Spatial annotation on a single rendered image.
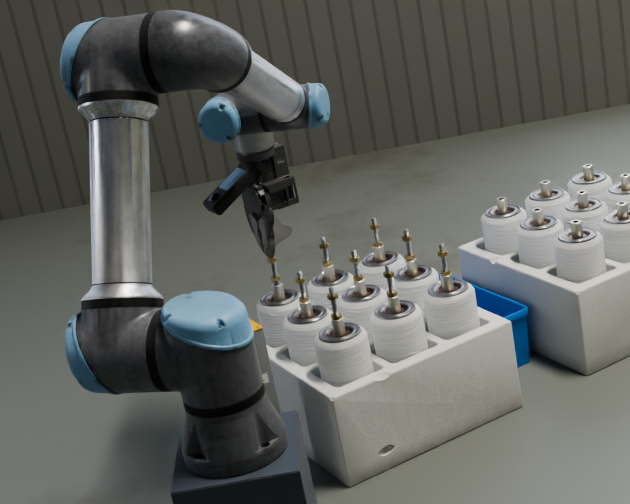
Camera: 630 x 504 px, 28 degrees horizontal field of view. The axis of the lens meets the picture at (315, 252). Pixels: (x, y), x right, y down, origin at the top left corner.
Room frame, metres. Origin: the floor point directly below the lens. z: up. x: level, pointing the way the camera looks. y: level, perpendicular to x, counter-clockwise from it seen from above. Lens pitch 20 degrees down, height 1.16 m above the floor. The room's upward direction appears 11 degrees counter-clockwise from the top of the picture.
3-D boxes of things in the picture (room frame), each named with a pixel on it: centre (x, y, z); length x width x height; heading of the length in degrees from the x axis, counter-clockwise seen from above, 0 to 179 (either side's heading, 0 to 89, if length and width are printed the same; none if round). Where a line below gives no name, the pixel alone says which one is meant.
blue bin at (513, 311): (2.38, -0.28, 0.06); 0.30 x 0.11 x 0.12; 27
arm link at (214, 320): (1.59, 0.17, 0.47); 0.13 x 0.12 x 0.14; 70
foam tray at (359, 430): (2.18, -0.07, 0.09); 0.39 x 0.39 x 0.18; 26
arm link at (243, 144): (2.24, 0.07, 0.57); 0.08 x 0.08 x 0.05
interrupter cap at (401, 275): (2.24, -0.18, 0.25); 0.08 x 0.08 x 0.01
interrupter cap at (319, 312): (2.13, 0.04, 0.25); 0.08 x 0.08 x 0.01
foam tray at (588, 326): (2.42, -0.56, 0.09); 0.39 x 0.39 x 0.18; 26
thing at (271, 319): (2.24, 0.09, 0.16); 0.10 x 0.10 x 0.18
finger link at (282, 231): (2.22, 0.06, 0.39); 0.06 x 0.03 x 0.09; 117
